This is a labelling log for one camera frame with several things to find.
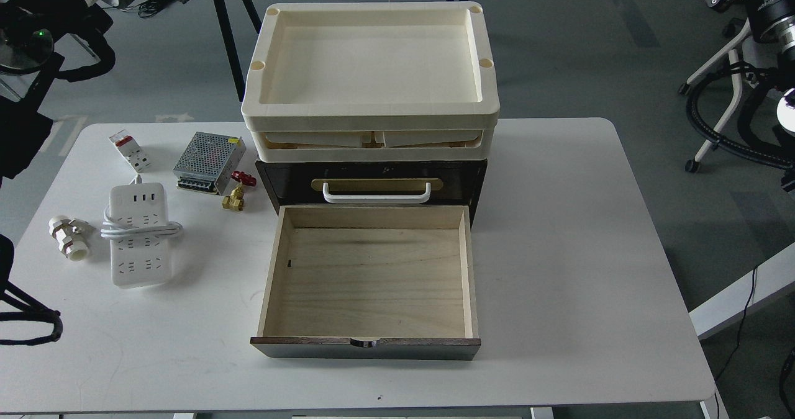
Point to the white power strip with cable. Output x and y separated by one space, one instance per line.
137 226

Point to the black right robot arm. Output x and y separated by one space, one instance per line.
758 59

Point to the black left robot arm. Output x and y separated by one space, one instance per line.
30 31

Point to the dark wooden cabinet body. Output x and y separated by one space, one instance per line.
390 194

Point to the open wooden drawer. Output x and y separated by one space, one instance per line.
370 282

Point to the cream plastic stacked tray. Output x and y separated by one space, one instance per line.
372 81

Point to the metal mesh power supply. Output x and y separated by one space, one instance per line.
207 162

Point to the white red circuit breaker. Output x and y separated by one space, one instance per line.
131 151

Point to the white office chair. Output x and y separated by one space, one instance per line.
732 89

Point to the white pvc pipe fitting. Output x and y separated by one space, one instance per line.
71 235

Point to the brass valve red handle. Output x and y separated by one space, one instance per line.
235 201

